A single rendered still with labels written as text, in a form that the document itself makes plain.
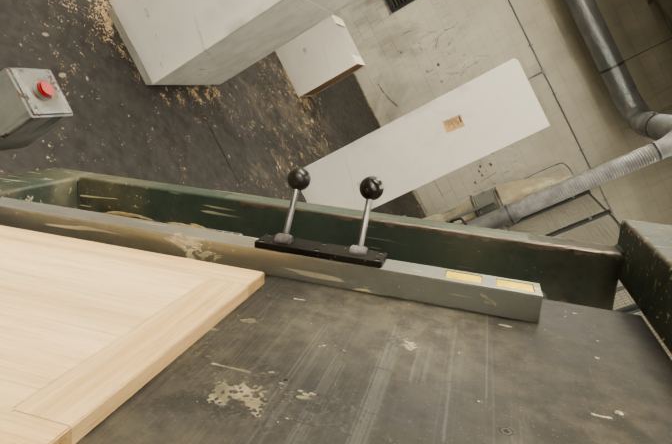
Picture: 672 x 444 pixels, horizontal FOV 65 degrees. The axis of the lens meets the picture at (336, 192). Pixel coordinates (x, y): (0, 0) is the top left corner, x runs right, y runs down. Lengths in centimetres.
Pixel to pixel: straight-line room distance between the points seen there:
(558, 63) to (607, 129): 122
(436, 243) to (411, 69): 787
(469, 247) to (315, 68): 489
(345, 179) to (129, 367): 405
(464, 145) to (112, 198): 343
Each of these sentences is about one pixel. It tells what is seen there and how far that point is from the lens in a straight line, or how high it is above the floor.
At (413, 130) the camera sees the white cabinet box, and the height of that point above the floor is 111.
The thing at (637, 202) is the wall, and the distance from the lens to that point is 919.
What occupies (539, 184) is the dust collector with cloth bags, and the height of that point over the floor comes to 182.
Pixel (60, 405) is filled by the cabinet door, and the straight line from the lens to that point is 53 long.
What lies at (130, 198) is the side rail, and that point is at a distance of 123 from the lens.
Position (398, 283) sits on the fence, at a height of 153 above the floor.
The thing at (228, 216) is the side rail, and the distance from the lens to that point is 111.
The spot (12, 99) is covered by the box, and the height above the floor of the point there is 90.
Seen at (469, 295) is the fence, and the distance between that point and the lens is 77.
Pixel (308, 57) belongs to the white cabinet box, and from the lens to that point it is 581.
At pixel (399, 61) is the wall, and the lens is 884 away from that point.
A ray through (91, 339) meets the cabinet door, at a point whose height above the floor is 129.
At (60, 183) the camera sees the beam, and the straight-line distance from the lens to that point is 127.
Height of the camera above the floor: 175
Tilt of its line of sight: 19 degrees down
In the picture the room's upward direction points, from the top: 64 degrees clockwise
